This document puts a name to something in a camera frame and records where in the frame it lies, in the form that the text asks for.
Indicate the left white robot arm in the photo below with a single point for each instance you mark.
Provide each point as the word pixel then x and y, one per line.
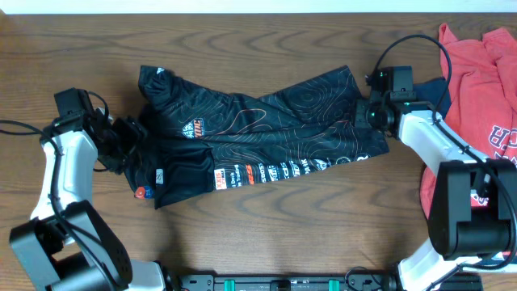
pixel 66 245

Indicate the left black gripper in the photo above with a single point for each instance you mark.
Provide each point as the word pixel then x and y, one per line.
pixel 136 134

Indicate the black orange-patterned jersey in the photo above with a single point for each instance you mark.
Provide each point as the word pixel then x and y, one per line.
pixel 201 140

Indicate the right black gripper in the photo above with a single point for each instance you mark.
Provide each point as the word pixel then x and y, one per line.
pixel 369 105

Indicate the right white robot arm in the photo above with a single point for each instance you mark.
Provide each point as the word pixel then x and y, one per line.
pixel 472 220

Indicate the navy blue garment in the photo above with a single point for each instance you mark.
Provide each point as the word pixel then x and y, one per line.
pixel 431 91

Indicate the red printed t-shirt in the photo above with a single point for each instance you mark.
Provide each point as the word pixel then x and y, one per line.
pixel 483 91

